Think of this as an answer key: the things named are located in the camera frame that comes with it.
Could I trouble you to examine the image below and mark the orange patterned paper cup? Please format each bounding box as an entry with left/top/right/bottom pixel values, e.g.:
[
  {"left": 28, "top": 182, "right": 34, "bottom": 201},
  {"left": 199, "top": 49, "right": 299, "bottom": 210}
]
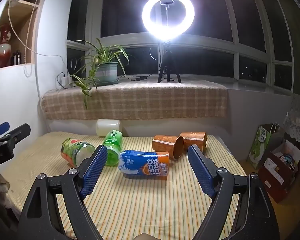
[{"left": 152, "top": 135, "right": 184, "bottom": 161}]

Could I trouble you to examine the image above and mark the red cardboard box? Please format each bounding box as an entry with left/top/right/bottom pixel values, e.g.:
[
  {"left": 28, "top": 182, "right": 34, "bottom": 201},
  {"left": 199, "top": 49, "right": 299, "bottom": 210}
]
[{"left": 258, "top": 140, "right": 300, "bottom": 203}]

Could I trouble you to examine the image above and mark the green red label bottle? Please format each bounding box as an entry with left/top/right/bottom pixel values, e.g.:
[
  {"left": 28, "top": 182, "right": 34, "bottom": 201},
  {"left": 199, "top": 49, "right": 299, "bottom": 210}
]
[{"left": 61, "top": 138, "right": 96, "bottom": 168}]

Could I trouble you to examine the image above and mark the red white ceramic vase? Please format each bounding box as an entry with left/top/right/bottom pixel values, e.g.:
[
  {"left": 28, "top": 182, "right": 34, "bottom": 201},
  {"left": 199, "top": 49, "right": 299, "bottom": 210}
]
[{"left": 0, "top": 24, "right": 12, "bottom": 68}]

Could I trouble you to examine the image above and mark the small dark bottle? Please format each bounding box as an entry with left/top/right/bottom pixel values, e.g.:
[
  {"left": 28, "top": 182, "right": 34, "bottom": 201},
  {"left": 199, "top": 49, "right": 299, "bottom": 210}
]
[{"left": 11, "top": 50, "right": 22, "bottom": 66}]

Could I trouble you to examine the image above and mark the white power strip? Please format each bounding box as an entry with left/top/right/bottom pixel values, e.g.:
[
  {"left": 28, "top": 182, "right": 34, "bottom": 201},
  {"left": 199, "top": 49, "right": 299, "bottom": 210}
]
[{"left": 60, "top": 73, "right": 73, "bottom": 89}]

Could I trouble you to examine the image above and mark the white lace cloth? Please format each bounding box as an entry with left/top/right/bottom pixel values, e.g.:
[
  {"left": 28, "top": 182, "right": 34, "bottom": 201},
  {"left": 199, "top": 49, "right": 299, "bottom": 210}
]
[{"left": 283, "top": 112, "right": 300, "bottom": 143}]

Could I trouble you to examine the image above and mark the white plastic jar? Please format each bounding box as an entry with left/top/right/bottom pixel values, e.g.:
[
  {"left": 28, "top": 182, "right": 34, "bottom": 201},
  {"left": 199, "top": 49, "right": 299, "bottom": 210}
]
[{"left": 96, "top": 119, "right": 122, "bottom": 137}]

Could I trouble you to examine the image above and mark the green tea bottle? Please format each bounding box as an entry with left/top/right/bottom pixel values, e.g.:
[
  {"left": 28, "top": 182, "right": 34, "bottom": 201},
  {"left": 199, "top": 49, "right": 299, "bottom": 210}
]
[{"left": 103, "top": 129, "right": 122, "bottom": 166}]

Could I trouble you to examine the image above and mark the blue orange Arctic Ocean bottle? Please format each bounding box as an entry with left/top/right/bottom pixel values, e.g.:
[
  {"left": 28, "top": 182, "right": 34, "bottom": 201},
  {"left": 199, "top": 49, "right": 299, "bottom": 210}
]
[{"left": 118, "top": 150, "right": 170, "bottom": 177}]

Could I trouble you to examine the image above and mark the potted spider plant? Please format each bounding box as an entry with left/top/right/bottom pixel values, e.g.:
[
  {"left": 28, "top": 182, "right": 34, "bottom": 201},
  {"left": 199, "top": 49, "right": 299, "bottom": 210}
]
[{"left": 71, "top": 38, "right": 129, "bottom": 108}]

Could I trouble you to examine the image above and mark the plaid beige windowsill cloth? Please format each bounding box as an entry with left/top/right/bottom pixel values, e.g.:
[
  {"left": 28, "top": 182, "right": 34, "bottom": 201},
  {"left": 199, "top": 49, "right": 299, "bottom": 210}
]
[{"left": 41, "top": 80, "right": 228, "bottom": 120}]

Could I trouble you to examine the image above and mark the wooden wall shelf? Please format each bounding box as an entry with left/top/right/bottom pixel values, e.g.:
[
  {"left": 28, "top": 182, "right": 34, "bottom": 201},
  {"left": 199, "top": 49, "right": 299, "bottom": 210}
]
[{"left": 0, "top": 0, "right": 39, "bottom": 68}]

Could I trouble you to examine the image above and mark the black power cable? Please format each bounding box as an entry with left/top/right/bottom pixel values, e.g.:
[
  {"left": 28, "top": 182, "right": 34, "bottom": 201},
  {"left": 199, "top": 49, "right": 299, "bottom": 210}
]
[{"left": 116, "top": 73, "right": 161, "bottom": 82}]

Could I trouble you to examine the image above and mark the ring light on tripod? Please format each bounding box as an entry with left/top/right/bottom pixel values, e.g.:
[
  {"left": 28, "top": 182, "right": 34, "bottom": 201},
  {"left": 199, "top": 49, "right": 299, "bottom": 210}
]
[{"left": 142, "top": 0, "right": 195, "bottom": 83}]

